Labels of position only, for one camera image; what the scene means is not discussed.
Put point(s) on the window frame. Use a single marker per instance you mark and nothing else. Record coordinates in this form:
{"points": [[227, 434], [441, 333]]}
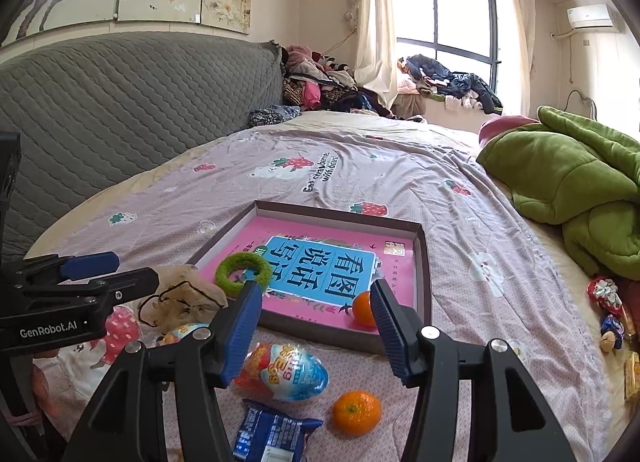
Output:
{"points": [[460, 34]]}

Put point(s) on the beige mesh drawstring bag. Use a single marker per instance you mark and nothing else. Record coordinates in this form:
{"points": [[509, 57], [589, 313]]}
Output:
{"points": [[183, 296]]}

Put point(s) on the blue snack packet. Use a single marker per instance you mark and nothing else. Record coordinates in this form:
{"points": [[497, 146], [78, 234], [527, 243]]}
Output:
{"points": [[267, 434]]}

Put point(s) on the pink blue book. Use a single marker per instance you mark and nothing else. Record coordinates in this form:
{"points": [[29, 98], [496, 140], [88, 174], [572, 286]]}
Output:
{"points": [[320, 265]]}

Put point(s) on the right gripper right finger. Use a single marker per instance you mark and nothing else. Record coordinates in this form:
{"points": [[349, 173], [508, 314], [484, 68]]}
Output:
{"points": [[399, 328]]}

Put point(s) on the pink pillow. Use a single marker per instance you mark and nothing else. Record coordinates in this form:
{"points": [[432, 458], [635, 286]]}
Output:
{"points": [[501, 124]]}

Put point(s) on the blue toy egg package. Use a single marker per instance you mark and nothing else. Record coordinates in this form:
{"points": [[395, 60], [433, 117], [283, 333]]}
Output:
{"points": [[282, 372]]}

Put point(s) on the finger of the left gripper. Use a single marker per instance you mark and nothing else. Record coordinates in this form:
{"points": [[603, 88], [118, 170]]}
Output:
{"points": [[89, 266], [58, 290]]}

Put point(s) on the pink strawberry bed sheet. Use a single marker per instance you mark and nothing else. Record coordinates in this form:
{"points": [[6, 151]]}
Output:
{"points": [[494, 274]]}

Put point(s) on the red foil candy wrapper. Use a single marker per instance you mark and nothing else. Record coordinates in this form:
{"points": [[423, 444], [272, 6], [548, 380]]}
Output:
{"points": [[604, 292]]}

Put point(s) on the yellow snack bar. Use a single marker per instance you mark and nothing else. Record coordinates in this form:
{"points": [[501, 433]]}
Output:
{"points": [[632, 377]]}

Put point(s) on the clothes pile by headboard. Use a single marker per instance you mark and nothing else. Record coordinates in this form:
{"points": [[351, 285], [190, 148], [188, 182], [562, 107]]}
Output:
{"points": [[315, 82]]}

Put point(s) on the cream curtain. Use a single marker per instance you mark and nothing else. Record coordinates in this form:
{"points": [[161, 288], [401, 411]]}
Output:
{"points": [[375, 64]]}

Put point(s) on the grey quilted headboard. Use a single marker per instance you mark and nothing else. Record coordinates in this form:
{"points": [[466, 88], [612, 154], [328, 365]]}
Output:
{"points": [[94, 111]]}

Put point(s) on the red toy egg package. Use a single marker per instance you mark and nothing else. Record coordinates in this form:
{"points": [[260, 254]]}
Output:
{"points": [[180, 332]]}

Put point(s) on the clothes pile on windowsill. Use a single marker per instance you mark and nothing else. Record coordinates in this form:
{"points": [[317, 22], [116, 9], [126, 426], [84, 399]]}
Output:
{"points": [[430, 72]]}

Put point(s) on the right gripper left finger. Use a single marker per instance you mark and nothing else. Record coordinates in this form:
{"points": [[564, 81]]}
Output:
{"points": [[233, 329]]}

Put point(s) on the left hand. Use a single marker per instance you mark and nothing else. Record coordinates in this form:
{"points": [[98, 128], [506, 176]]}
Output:
{"points": [[40, 389]]}

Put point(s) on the orange tangerine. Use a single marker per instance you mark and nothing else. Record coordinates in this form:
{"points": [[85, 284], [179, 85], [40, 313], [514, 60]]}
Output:
{"points": [[362, 312], [356, 413]]}

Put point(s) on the green fleece blanket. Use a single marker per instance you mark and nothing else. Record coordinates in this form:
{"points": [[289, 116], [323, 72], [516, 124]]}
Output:
{"points": [[576, 173]]}

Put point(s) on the grey cardboard box tray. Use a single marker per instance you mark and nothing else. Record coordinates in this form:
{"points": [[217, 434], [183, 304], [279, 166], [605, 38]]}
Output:
{"points": [[366, 342]]}

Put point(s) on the white air conditioner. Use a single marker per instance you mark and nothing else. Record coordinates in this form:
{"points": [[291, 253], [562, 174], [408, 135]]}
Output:
{"points": [[598, 17]]}

